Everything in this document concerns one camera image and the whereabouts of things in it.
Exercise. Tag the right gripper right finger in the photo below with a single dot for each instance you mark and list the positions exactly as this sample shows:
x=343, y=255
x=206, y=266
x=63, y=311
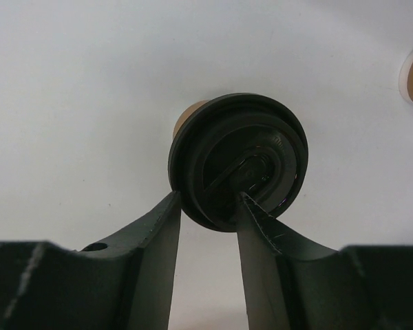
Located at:
x=292, y=282

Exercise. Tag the single brown paper cup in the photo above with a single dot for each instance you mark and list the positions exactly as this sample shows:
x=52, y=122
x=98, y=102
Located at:
x=184, y=116

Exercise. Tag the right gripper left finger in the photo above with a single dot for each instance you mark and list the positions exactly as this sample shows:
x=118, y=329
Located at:
x=124, y=281

